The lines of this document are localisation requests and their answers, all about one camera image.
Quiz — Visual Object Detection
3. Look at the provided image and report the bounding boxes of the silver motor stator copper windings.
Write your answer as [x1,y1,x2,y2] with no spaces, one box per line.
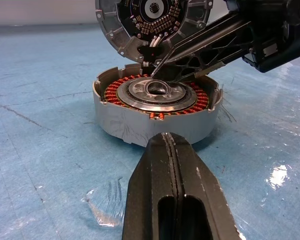
[92,63,224,147]

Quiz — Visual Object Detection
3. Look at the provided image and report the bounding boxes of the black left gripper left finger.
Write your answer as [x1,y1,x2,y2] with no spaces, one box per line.
[121,132,184,240]

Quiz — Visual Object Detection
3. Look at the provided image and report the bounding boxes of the blue plastic table cover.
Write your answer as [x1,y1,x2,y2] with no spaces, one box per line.
[0,23,300,240]

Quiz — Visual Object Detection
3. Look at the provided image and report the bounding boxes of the silver motor rotor disc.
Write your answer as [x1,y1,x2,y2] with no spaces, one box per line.
[94,0,214,68]

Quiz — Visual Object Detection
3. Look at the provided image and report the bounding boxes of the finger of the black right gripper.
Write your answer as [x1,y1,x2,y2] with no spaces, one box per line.
[193,62,226,77]
[150,13,254,84]

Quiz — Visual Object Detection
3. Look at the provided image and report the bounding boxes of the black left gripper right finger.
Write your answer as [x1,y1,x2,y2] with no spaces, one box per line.
[164,132,243,240]

